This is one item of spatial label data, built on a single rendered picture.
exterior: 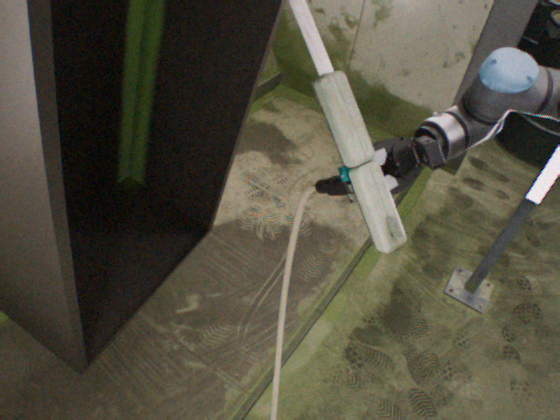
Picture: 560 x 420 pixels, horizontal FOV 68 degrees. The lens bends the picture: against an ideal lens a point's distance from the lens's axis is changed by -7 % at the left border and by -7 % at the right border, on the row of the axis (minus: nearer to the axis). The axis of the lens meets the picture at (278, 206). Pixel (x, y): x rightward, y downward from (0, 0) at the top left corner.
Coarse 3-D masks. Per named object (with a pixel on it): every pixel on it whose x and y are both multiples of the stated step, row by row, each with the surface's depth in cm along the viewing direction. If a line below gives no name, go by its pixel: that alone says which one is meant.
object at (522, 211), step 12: (528, 204) 160; (516, 216) 166; (504, 228) 172; (516, 228) 168; (504, 240) 174; (492, 252) 181; (480, 264) 188; (492, 264) 184; (480, 276) 191; (468, 288) 198
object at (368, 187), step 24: (312, 24) 69; (312, 48) 70; (336, 72) 70; (336, 96) 69; (336, 120) 70; (360, 120) 71; (336, 144) 74; (360, 144) 71; (360, 168) 71; (336, 192) 83; (360, 192) 73; (384, 192) 72; (384, 216) 72; (384, 240) 73
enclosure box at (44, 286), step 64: (0, 0) 36; (64, 0) 81; (128, 0) 98; (192, 0) 97; (256, 0) 90; (0, 64) 42; (64, 64) 92; (128, 64) 113; (192, 64) 109; (256, 64) 100; (0, 128) 50; (64, 128) 105; (128, 128) 133; (192, 128) 122; (0, 192) 61; (64, 192) 120; (128, 192) 147; (192, 192) 140; (0, 256) 81; (64, 256) 66; (128, 256) 132; (64, 320) 84; (128, 320) 118
